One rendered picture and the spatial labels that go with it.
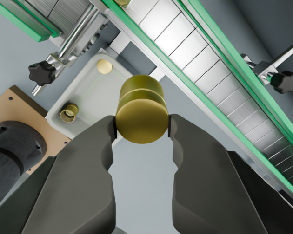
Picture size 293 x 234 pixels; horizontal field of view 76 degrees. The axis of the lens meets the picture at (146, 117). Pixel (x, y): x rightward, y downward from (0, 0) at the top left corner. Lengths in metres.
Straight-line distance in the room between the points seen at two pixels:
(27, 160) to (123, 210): 0.43
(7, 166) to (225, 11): 0.61
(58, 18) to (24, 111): 0.29
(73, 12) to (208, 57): 0.25
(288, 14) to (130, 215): 0.80
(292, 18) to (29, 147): 0.62
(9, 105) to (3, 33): 0.17
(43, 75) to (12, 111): 0.35
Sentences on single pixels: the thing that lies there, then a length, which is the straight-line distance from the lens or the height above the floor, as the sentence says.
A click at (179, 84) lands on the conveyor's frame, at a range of 0.39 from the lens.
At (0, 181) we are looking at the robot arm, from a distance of 0.53.
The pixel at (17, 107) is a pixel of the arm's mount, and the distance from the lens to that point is 0.59.
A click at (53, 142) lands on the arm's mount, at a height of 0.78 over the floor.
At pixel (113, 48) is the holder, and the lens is 0.49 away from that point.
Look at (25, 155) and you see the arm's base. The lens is 0.58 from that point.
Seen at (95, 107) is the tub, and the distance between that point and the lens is 0.53.
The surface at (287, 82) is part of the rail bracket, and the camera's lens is 0.31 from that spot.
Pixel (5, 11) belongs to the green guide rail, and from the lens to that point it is 0.31.
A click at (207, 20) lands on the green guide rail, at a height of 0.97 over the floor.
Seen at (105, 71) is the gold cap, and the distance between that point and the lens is 0.44.
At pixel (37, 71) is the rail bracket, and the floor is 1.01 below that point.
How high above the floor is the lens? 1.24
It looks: 61 degrees down
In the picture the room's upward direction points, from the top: 173 degrees clockwise
